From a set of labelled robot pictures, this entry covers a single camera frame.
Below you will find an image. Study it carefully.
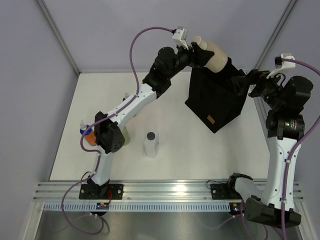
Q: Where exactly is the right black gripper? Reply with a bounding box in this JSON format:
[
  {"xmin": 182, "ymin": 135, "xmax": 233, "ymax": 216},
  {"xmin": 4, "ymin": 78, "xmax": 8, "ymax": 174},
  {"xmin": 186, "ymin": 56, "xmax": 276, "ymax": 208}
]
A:
[{"xmin": 232, "ymin": 69, "xmax": 287, "ymax": 111}]

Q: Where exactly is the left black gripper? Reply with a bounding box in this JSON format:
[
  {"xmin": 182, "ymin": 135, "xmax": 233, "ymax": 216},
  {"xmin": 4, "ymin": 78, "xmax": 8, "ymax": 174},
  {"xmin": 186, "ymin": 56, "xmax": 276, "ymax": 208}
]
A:
[{"xmin": 166, "ymin": 40, "xmax": 213, "ymax": 80}]

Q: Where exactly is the beige pump bottle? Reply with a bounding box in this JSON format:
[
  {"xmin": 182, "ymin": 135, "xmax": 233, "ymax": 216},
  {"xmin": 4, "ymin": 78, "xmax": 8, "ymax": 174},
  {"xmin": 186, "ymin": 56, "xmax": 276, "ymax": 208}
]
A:
[{"xmin": 192, "ymin": 36, "xmax": 228, "ymax": 73}]

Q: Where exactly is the black canvas bag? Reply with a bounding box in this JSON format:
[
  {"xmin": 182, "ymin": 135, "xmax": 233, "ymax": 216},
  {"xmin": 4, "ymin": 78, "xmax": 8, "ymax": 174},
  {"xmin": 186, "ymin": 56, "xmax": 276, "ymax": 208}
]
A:
[{"xmin": 185, "ymin": 57, "xmax": 247, "ymax": 133}]

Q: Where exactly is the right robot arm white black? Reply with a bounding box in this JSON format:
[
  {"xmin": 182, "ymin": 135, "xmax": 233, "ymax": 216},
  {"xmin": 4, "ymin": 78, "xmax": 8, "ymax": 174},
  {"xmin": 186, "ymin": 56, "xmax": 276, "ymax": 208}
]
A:
[{"xmin": 226, "ymin": 69, "xmax": 314, "ymax": 230}]

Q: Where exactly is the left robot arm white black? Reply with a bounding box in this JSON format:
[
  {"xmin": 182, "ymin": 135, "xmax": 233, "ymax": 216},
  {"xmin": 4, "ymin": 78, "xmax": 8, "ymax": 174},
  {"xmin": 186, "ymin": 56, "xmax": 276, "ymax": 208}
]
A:
[{"xmin": 87, "ymin": 42, "xmax": 215, "ymax": 200}]

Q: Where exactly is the orange bottle blue pump top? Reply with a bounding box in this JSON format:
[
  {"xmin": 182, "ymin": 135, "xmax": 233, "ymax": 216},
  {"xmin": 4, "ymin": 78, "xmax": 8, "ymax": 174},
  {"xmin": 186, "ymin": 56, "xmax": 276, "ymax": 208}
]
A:
[{"xmin": 122, "ymin": 92, "xmax": 134, "ymax": 114}]

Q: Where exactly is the white bottle grey cap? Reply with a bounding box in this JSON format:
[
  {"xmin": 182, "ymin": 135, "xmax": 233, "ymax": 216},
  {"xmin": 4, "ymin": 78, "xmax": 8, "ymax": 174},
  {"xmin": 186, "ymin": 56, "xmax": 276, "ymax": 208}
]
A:
[{"xmin": 144, "ymin": 131, "xmax": 159, "ymax": 158}]

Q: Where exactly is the green frosted bottle beige cap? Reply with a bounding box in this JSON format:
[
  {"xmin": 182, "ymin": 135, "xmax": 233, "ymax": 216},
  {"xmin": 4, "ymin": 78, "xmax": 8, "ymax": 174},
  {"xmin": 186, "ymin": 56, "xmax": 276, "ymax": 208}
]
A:
[{"xmin": 122, "ymin": 126, "xmax": 131, "ymax": 146}]

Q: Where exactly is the orange spray bottle blue top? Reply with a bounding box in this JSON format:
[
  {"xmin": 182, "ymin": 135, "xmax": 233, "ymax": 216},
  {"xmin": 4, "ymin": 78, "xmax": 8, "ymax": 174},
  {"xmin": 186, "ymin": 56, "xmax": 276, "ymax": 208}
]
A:
[{"xmin": 79, "ymin": 120, "xmax": 97, "ymax": 146}]

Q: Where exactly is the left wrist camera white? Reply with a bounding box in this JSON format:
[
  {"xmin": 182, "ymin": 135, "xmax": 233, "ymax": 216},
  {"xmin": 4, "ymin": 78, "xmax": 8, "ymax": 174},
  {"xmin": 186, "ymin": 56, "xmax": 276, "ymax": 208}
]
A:
[{"xmin": 171, "ymin": 26, "xmax": 189, "ymax": 50}]

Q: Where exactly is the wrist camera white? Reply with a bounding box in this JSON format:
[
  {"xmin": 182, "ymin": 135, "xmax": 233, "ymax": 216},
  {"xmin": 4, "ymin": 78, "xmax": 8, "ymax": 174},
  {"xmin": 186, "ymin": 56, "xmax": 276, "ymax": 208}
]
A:
[
  {"xmin": 266, "ymin": 53, "xmax": 296, "ymax": 79},
  {"xmin": 171, "ymin": 26, "xmax": 189, "ymax": 50}
]

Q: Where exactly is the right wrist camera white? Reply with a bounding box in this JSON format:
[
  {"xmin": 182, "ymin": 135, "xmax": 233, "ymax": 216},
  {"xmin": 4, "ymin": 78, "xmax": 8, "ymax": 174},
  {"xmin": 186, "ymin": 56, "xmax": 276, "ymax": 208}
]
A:
[{"xmin": 266, "ymin": 53, "xmax": 296, "ymax": 79}]

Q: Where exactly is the right aluminium corner post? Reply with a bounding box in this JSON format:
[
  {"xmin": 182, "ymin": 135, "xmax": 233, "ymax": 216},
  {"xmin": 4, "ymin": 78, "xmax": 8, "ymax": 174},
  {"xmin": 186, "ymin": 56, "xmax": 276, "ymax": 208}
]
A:
[{"xmin": 253, "ymin": 0, "xmax": 300, "ymax": 69}]

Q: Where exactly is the aluminium corner post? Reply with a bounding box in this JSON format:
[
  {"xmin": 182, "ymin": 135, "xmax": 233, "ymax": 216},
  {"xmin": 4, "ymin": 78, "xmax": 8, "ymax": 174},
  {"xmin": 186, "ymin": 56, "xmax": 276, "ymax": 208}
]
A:
[
  {"xmin": 34, "ymin": 0, "xmax": 81, "ymax": 76},
  {"xmin": 253, "ymin": 0, "xmax": 300, "ymax": 69}
]

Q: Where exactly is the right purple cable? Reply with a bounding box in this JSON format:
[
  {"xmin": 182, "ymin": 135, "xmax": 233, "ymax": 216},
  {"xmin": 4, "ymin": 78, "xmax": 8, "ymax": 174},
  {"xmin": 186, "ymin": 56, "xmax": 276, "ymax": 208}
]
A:
[{"xmin": 199, "ymin": 57, "xmax": 320, "ymax": 240}]

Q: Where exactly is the purple cable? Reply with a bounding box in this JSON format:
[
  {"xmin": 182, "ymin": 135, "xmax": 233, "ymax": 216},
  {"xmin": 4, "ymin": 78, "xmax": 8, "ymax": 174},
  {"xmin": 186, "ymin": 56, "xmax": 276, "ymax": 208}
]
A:
[
  {"xmin": 59, "ymin": 26, "xmax": 176, "ymax": 237},
  {"xmin": 199, "ymin": 57, "xmax": 320, "ymax": 240}
]

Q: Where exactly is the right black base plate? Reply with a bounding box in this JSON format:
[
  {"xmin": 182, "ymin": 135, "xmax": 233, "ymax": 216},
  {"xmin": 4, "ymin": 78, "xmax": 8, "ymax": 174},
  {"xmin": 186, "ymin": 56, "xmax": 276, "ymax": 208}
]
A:
[{"xmin": 210, "ymin": 183, "xmax": 243, "ymax": 200}]

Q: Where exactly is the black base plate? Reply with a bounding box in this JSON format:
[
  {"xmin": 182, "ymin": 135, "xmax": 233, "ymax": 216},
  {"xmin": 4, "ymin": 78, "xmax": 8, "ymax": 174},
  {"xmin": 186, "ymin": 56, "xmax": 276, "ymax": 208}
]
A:
[
  {"xmin": 78, "ymin": 183, "xmax": 124, "ymax": 200},
  {"xmin": 210, "ymin": 183, "xmax": 243, "ymax": 200}
]

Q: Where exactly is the white slotted cable duct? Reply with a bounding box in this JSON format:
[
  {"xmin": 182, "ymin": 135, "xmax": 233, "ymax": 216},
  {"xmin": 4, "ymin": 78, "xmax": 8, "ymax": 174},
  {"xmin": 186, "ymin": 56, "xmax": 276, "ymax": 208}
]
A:
[{"xmin": 43, "ymin": 201, "xmax": 231, "ymax": 212}]

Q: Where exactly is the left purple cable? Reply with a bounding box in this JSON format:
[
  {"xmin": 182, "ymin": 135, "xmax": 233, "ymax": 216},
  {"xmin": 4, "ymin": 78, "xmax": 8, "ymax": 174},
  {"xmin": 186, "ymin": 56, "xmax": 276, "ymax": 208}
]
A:
[{"xmin": 59, "ymin": 26, "xmax": 176, "ymax": 237}]

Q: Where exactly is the left aluminium corner post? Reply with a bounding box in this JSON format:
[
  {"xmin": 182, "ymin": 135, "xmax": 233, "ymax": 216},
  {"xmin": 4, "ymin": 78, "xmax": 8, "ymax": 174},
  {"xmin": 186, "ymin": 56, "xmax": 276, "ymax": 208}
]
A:
[{"xmin": 34, "ymin": 0, "xmax": 81, "ymax": 76}]

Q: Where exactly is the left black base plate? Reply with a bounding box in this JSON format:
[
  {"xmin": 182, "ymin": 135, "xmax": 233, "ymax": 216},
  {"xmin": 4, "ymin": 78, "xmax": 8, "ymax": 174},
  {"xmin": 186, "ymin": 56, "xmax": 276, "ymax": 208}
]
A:
[{"xmin": 78, "ymin": 183, "xmax": 124, "ymax": 200}]

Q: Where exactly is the aluminium mounting rail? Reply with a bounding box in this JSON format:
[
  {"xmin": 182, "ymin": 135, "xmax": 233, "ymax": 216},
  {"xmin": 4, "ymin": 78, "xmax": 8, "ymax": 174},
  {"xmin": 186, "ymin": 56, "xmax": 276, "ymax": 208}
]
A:
[{"xmin": 32, "ymin": 180, "xmax": 305, "ymax": 203}]

